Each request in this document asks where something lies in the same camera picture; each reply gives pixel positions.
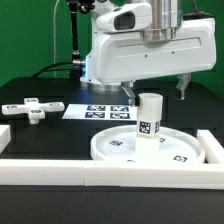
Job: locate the white front fence bar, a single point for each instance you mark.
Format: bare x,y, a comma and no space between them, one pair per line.
101,173

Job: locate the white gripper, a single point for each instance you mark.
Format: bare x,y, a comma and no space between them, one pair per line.
126,57

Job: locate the white cross table base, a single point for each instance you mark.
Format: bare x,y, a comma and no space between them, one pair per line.
33,108

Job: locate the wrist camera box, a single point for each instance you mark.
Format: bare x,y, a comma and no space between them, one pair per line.
130,17

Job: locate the white marker sheet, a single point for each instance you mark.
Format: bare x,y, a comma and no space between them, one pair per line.
100,112

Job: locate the white fence bar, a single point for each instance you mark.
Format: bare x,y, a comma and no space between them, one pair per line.
101,173
5,137
214,152

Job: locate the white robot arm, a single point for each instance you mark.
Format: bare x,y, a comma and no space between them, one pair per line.
145,39

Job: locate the white round table top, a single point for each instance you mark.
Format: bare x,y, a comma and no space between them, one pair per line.
122,144

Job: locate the white left fence bar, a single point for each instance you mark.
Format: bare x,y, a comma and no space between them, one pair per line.
5,137

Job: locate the black camera stand pole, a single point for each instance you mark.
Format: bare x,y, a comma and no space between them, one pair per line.
74,7

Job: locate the white right fence bar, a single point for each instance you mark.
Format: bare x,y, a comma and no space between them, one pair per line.
214,152

